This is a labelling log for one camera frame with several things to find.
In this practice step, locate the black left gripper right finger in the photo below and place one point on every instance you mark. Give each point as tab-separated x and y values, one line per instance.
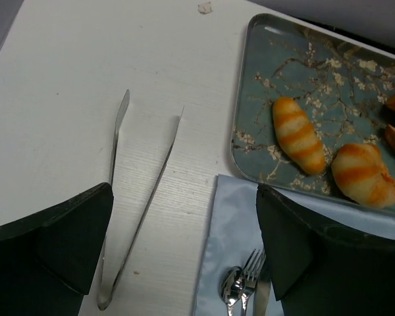
319	266

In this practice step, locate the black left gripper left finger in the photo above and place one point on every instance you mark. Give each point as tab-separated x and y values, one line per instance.
48	259

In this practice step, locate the round striped bread roll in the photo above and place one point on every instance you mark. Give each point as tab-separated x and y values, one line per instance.
361	175

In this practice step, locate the silver knife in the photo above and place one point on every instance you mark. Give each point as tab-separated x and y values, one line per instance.
262	292

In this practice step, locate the silver fork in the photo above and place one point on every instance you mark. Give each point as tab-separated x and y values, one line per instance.
251	273

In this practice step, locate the silver spoon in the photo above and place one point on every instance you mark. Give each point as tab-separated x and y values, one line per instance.
231	288

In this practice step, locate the floral blue serving tray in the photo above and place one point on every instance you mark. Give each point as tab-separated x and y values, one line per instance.
340	83

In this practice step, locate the white crumb on table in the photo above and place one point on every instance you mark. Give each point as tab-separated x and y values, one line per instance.
205	8

